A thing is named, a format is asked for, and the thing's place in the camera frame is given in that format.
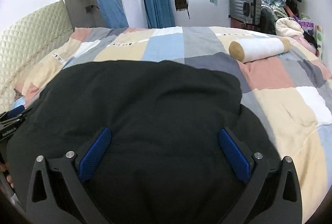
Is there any pile of assorted clothes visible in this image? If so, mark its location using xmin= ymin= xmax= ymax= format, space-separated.
xmin=255 ymin=0 xmax=320 ymax=56

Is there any cream quilted headboard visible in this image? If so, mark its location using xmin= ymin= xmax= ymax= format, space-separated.
xmin=0 ymin=0 xmax=75 ymax=113

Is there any grey hard suitcase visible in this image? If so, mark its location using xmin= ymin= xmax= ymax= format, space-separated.
xmin=228 ymin=0 xmax=262 ymax=25

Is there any pastel patchwork pillow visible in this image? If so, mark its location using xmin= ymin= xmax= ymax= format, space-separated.
xmin=16 ymin=29 xmax=81 ymax=100

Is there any person's left hand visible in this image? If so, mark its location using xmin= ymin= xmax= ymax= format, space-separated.
xmin=0 ymin=163 xmax=15 ymax=189

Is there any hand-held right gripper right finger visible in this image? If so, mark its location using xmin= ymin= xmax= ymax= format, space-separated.
xmin=218 ymin=128 xmax=303 ymax=224

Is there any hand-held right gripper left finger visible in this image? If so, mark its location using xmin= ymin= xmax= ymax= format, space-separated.
xmin=26 ymin=127 xmax=115 ymax=224

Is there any pastel patchwork blanket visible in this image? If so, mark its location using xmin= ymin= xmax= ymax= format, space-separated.
xmin=13 ymin=26 xmax=332 ymax=224

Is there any light blue pillow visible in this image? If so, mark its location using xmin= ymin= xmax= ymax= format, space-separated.
xmin=12 ymin=96 xmax=27 ymax=112

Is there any white bolster with tan ends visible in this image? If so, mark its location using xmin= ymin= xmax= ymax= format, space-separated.
xmin=229 ymin=37 xmax=292 ymax=63

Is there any white green dotted cushion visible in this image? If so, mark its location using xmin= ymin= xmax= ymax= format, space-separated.
xmin=313 ymin=25 xmax=325 ymax=59

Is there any black puffer jacket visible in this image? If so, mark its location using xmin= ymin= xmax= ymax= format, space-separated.
xmin=6 ymin=59 xmax=283 ymax=224

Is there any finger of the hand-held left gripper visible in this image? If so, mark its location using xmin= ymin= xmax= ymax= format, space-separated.
xmin=0 ymin=107 xmax=35 ymax=124
xmin=6 ymin=105 xmax=26 ymax=118

